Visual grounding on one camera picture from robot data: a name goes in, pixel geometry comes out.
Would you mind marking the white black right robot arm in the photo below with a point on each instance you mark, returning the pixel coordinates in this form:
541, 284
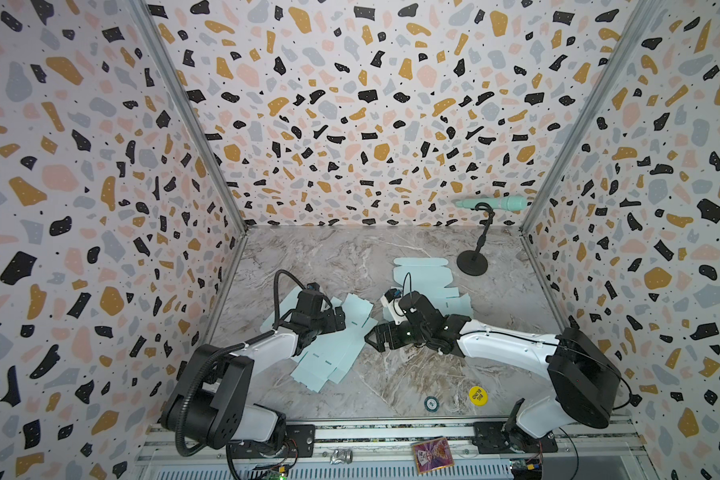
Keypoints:
582, 382

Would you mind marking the aluminium right corner post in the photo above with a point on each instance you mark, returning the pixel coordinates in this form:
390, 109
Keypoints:
634, 29

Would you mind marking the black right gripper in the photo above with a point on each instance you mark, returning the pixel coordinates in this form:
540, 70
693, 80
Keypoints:
393, 333

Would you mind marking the mint paper box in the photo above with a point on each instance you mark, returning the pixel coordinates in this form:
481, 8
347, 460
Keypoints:
433, 278
330, 357

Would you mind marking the aluminium left corner post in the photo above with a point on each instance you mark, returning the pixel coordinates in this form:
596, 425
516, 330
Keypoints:
150, 34

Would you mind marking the flat mint paper box blank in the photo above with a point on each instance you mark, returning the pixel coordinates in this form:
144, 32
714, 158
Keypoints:
433, 278

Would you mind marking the black microphone stand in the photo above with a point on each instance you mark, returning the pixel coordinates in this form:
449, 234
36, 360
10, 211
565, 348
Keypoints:
473, 262

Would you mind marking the yellow round sticker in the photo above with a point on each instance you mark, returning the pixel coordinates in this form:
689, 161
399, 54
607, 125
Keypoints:
478, 396

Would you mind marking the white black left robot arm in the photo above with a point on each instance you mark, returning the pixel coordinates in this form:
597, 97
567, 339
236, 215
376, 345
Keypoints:
208, 407

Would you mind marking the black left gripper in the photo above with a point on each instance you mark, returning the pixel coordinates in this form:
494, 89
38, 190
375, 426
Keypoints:
333, 325

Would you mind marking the purple snack packet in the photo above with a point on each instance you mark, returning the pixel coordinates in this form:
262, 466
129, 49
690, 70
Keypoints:
432, 455

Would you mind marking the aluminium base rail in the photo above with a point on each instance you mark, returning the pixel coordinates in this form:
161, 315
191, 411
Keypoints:
383, 449

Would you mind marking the aluminium corner post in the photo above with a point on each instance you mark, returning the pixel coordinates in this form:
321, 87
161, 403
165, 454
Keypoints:
634, 29
150, 34

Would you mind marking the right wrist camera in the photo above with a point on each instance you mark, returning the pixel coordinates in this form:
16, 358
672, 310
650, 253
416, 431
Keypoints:
392, 311

